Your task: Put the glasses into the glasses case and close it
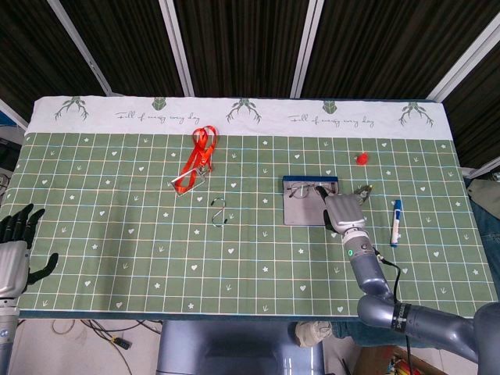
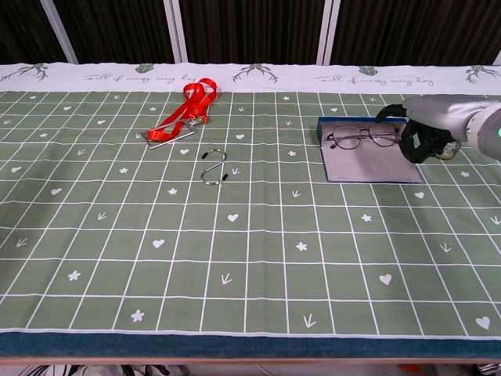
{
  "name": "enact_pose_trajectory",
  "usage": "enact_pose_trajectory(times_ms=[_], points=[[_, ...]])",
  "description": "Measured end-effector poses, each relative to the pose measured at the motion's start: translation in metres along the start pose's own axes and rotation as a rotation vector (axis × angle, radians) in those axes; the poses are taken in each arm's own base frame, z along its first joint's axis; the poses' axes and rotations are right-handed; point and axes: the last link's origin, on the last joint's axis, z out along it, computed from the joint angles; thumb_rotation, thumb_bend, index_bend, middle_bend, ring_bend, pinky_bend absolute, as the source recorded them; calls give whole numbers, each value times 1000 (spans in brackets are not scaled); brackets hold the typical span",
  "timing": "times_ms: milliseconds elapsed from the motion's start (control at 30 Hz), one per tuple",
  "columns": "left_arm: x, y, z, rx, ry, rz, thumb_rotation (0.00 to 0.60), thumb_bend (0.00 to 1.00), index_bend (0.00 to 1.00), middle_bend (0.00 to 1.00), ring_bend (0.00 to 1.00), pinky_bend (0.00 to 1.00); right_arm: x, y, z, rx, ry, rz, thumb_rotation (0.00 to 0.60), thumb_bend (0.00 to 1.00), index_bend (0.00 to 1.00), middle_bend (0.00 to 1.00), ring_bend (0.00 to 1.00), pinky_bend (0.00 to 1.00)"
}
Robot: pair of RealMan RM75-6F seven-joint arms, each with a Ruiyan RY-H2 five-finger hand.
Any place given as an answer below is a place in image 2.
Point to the eyeglasses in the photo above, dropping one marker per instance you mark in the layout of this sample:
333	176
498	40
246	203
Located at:
346	139

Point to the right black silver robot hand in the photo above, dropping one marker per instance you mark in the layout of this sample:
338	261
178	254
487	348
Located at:
434	113

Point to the metal S hook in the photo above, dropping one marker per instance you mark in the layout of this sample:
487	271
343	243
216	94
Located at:
225	177

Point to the green grid tablecloth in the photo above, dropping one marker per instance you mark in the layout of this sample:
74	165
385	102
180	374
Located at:
250	243

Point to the white partition post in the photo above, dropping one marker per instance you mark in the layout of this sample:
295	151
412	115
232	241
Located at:
58	31
175	31
498	59
328	31

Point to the blue floral glasses case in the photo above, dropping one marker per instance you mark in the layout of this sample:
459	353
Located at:
368	168

